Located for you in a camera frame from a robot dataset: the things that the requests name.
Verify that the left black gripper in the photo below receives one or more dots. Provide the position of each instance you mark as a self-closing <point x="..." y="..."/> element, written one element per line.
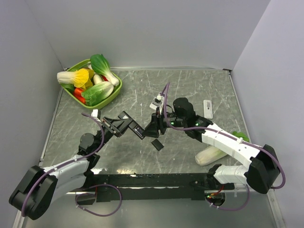
<point x="118" y="126"/>

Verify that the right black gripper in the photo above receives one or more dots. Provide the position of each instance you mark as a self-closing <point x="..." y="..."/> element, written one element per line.
<point x="156" y="123"/>

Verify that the black remote battery cover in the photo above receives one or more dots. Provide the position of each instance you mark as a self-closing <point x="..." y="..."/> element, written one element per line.
<point x="157" y="144"/>

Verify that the black slim remote control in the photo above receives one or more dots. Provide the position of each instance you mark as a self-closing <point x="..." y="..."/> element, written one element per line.
<point x="133" y="126"/>

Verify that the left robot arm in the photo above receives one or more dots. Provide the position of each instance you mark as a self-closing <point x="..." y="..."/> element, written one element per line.
<point x="41" y="186"/>

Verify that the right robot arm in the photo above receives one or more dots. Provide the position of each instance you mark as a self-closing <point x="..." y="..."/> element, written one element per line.
<point x="259" y="166"/>

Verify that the grey white remote control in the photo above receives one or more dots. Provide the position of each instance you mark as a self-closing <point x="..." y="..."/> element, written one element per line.
<point x="153" y="105"/>

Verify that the green lettuce cabbage toy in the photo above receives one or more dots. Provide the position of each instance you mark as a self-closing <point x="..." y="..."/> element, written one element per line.
<point x="97" y="93"/>

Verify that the orange carrot toy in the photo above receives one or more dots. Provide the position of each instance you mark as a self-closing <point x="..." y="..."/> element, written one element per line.
<point x="77" y="93"/>

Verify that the white radish toy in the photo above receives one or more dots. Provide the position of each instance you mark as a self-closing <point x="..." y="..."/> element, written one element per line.
<point x="97" y="79"/>

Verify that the white napa cabbage toy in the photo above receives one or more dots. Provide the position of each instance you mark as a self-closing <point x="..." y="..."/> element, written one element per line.
<point x="210" y="154"/>

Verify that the yellow napa cabbage toy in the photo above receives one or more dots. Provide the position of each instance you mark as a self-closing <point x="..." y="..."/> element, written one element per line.
<point x="77" y="78"/>

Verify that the green bok choy toy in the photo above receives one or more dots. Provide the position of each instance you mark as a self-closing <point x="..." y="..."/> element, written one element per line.
<point x="101" y="66"/>

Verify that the black base bar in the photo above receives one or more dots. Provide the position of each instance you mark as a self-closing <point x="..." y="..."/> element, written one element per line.
<point x="152" y="186"/>

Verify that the green plastic basket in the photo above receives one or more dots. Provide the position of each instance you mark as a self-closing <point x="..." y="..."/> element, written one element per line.
<point x="103" y="103"/>

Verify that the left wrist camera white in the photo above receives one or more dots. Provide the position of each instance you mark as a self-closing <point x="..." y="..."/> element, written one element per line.
<point x="94" y="114"/>

